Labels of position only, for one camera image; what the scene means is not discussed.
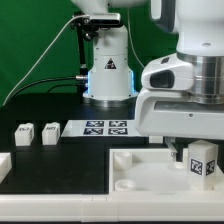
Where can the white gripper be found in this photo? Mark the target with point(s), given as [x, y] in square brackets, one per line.
[170, 114]

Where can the white square table top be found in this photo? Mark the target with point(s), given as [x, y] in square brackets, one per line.
[154, 171]

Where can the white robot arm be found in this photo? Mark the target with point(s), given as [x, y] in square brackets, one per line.
[196, 68]

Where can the white front fence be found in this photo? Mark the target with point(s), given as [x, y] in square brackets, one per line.
[128, 207]

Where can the white sheet with tags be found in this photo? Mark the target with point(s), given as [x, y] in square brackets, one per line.
[102, 128]

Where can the white left fence piece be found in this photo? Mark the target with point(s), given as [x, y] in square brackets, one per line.
[5, 165]

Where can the black camera stand pole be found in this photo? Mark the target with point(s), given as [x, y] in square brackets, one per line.
[82, 63]

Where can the black camera on stand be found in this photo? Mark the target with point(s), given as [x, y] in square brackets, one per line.
[101, 20]

